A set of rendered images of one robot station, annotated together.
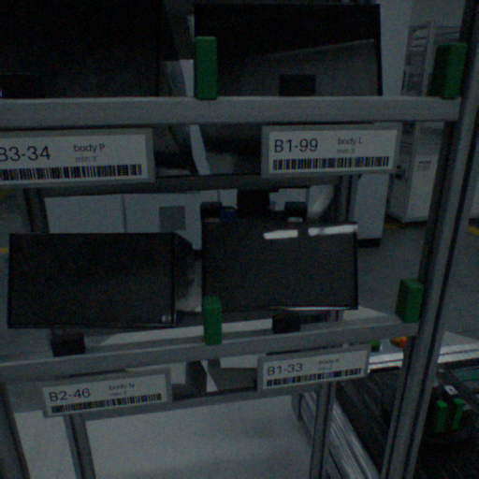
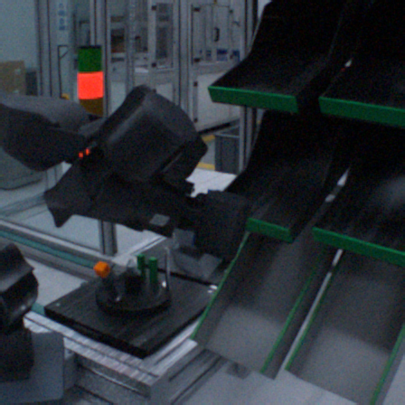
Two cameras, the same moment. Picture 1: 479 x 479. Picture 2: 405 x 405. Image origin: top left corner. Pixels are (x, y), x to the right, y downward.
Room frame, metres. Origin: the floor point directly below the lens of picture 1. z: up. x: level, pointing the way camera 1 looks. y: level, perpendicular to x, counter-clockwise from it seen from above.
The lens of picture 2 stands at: (1.07, 0.36, 1.45)
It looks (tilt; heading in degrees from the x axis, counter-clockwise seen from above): 19 degrees down; 223
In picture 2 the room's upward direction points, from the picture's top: straight up
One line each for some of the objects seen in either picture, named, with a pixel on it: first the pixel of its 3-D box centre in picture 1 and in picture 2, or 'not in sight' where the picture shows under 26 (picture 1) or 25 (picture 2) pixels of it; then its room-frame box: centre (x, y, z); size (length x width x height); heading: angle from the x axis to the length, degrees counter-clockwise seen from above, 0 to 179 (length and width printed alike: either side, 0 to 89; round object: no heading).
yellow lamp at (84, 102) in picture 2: not in sight; (90, 108); (0.44, -0.51, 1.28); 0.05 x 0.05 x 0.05
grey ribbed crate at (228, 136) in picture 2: not in sight; (279, 154); (-1.38, -1.29, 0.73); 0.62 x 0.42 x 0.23; 101
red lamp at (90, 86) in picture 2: not in sight; (90, 84); (0.44, -0.51, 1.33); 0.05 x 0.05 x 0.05
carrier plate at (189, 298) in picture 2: (424, 421); (134, 304); (0.52, -0.31, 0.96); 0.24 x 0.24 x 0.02; 11
